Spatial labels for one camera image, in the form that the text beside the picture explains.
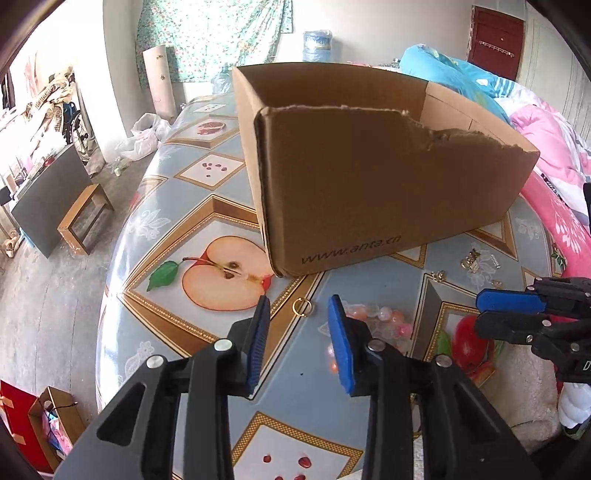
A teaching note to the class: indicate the fruit print tablecloth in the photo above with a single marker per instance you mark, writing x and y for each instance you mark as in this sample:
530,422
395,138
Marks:
161,323

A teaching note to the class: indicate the blue water bottle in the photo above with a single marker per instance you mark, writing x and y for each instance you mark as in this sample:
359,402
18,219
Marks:
317,46

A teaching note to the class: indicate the grey cabinet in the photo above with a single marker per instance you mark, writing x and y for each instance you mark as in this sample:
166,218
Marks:
51,203

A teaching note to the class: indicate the floral curtain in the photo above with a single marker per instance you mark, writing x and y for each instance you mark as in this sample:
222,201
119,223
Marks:
207,37

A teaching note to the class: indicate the small silver earring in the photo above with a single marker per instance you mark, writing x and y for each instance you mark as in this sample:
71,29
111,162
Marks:
494,262

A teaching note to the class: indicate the brown cardboard box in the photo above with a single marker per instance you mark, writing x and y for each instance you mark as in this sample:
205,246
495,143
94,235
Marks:
369,184

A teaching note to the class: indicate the brown paper bag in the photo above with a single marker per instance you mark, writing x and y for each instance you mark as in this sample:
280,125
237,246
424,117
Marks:
74,424

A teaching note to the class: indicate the red paper bag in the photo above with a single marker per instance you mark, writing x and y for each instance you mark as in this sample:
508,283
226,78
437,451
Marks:
18,415

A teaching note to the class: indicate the red door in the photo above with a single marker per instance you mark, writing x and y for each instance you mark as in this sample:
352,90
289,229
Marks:
496,32

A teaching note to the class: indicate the beige shoes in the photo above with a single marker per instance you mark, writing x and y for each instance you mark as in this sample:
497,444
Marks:
13,247

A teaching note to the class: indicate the white plastic bag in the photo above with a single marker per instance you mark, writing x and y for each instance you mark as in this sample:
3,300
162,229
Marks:
143,138

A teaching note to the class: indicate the empty clear water jug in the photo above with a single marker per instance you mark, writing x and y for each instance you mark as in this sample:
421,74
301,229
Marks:
224,83

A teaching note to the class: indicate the person's right hand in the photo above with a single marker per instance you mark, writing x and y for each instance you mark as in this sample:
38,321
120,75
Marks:
570,406

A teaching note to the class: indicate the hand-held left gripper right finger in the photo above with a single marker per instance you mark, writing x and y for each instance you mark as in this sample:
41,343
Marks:
339,350

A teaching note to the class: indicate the white rolled mat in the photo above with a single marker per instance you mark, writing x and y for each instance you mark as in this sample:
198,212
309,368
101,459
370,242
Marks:
159,83

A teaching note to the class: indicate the blue quilt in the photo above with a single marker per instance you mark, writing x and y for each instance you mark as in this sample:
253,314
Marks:
443,69

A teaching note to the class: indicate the pile of clothes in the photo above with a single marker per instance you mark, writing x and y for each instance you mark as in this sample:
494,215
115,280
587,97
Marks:
51,92

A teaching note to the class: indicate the wheelchair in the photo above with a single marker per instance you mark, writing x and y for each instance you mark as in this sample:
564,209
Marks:
74,124

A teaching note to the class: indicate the pink quilt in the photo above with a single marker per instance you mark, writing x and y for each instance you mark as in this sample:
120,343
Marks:
549,134

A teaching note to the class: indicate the wooden stool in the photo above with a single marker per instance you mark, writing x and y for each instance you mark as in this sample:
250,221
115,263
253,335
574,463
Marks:
87,194

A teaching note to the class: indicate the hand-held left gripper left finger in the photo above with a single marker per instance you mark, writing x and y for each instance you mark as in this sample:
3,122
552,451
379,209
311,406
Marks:
258,341

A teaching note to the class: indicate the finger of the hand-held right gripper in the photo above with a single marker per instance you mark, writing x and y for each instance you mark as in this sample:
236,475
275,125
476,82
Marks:
503,325
508,301

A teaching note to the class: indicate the white wardrobe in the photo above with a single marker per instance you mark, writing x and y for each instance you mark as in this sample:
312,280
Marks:
554,92

